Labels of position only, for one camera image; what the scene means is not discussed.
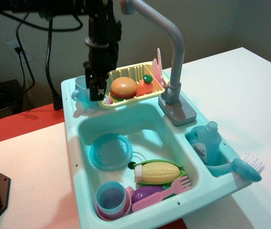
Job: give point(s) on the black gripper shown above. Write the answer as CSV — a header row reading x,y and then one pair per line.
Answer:
x,y
104,35

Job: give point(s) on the light blue toy cup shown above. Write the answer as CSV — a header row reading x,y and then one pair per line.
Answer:
x,y
81,93

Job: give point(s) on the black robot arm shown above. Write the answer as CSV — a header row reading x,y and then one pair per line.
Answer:
x,y
48,9

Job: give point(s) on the mint green toy sink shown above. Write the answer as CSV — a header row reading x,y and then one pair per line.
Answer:
x,y
152,136

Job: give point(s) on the pink cup under blue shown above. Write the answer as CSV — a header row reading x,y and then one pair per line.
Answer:
x,y
125,211

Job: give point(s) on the blue cup in sink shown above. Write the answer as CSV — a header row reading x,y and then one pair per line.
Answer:
x,y
111,197

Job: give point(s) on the toy hamburger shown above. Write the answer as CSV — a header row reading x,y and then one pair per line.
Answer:
x,y
123,88

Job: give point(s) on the yellow dish rack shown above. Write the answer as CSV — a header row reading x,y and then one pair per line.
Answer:
x,y
135,72

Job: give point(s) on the orange toy fruit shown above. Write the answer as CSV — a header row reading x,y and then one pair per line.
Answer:
x,y
145,86

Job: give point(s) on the pink toy utensils in rack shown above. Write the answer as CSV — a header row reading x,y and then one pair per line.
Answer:
x,y
157,68

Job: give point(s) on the blue toy plate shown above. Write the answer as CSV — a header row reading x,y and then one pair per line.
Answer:
x,y
111,152

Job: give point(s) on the grey toy faucet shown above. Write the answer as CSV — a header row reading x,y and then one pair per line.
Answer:
x,y
174,105

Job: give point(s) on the dark box on floor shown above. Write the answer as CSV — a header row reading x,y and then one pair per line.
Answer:
x,y
12,99

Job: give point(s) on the toy corn cob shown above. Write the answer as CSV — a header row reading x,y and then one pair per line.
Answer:
x,y
157,172

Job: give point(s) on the purple toy eggplant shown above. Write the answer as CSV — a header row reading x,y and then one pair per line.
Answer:
x,y
144,192

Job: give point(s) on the blue toy soap bottle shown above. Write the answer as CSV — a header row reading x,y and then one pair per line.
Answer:
x,y
205,140

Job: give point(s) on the pink toy knife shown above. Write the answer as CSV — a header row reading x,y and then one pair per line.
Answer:
x,y
148,201

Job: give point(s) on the pink toy fork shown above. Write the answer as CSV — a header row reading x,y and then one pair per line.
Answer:
x,y
178,186

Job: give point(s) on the blue dish brush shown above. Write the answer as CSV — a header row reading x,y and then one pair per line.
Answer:
x,y
248,167

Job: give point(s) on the white wall outlet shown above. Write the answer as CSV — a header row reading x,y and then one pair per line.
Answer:
x,y
16,52

